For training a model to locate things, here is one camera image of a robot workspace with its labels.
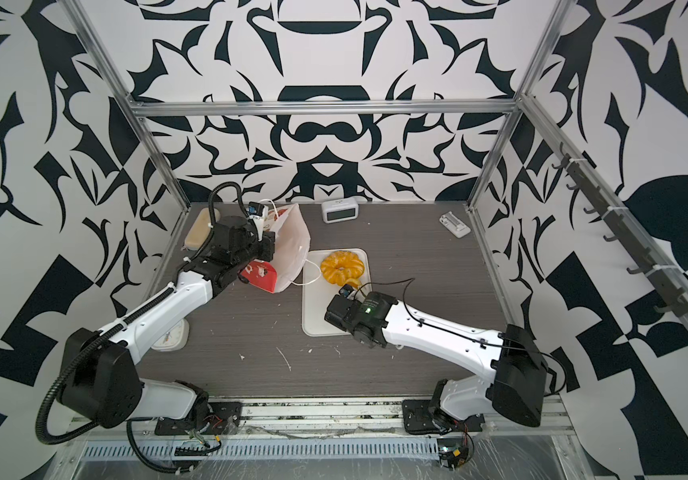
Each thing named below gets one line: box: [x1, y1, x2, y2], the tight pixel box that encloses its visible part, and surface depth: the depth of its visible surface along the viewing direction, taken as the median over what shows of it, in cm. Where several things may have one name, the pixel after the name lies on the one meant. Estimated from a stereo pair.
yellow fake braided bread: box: [320, 250, 365, 289], surface depth 101 cm
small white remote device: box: [439, 211, 471, 239], surface depth 115 cm
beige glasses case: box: [184, 208, 221, 250], surface depth 110 cm
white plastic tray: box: [302, 248, 372, 337], surface depth 98 cm
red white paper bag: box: [238, 203, 311, 294], surface depth 89 cm
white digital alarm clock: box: [321, 197, 359, 224], surface depth 114 cm
